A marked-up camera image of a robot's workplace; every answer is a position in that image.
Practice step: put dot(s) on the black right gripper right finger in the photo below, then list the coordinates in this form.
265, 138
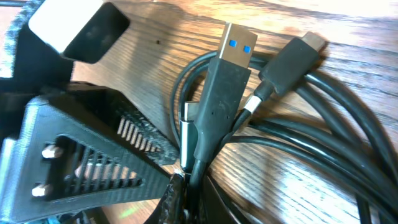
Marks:
217, 207

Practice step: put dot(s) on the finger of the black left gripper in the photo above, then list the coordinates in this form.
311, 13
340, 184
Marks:
64, 159
122, 116

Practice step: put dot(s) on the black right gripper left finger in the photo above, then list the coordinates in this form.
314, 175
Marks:
170, 207

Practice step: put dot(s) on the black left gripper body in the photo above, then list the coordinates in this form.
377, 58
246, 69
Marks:
28, 66

